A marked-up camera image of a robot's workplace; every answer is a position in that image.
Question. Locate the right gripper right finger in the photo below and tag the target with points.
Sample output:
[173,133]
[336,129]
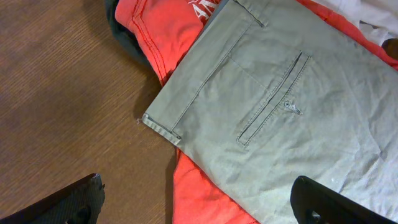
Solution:
[313,203]

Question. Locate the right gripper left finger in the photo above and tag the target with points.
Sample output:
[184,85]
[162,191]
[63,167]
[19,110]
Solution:
[79,202]

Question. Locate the grey khaki shorts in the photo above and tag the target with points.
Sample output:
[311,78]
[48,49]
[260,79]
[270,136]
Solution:
[269,92]

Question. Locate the dark garment under pile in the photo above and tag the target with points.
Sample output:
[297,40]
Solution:
[126,38]

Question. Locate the red shirt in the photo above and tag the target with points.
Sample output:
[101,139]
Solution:
[166,31]

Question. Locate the white garment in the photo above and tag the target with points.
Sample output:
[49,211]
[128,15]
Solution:
[376,19]

